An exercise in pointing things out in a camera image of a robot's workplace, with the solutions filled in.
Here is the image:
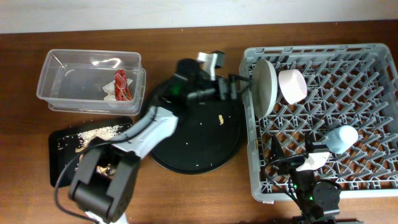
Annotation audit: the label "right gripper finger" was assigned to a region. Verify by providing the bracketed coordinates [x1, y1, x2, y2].
[271, 135, 284, 159]
[305, 138, 325, 152]

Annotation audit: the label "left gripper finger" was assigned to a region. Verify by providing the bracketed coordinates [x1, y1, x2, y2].
[229, 74, 252, 82]
[238, 81, 253, 96]

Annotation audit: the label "grey plate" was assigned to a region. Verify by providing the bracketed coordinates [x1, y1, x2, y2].
[252, 59, 278, 118]

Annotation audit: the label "light blue cup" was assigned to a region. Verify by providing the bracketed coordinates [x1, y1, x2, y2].
[325, 125, 359, 154]

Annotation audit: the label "pink bowl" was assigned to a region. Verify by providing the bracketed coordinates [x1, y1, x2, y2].
[278, 69, 307, 105]

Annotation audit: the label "red snack wrapper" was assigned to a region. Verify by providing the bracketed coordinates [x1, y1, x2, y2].
[114, 70, 132, 101]

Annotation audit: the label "white tissue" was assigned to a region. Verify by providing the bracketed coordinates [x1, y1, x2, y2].
[102, 81, 116, 101]

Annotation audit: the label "food scraps rice and peanuts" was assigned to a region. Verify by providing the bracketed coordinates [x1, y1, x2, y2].
[75, 125, 122, 179]

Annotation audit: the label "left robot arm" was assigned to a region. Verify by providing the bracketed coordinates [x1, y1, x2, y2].
[68, 58, 253, 223]

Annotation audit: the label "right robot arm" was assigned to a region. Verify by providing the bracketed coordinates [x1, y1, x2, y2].
[267, 134, 342, 224]

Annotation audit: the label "grey dishwasher rack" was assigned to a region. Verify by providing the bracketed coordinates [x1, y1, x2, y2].
[239, 44, 397, 203]

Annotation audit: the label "stray peanut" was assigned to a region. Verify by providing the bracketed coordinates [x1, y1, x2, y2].
[218, 114, 224, 125]

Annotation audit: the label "round black tray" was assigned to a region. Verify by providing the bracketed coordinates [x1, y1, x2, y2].
[150, 99, 246, 174]

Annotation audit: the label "clear plastic bin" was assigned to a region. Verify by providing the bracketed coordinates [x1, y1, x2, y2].
[36, 49, 146, 116]

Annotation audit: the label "black rectangular tray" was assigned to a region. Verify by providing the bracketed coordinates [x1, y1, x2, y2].
[49, 116, 133, 187]

